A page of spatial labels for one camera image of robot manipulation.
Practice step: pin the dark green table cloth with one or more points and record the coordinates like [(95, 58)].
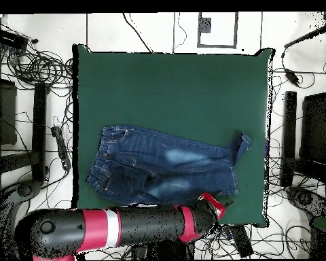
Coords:
[(165, 95)]

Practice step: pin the blue denim jeans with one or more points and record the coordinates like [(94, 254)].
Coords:
[(152, 163)]

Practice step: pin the black network box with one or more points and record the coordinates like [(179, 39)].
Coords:
[(8, 39)]

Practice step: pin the black long beam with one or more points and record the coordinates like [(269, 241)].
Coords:
[(39, 130), (289, 136)]

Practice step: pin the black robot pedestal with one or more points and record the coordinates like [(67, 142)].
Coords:
[(165, 250)]

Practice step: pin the small black block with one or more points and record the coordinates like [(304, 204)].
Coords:
[(205, 25)]

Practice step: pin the black power strip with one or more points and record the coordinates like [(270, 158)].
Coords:
[(241, 242), (61, 146)]

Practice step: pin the black power adapter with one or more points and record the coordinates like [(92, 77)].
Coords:
[(292, 77)]

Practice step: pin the black flat panel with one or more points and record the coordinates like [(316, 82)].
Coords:
[(5, 114), (315, 127)]

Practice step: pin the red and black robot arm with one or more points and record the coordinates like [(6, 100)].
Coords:
[(97, 225)]

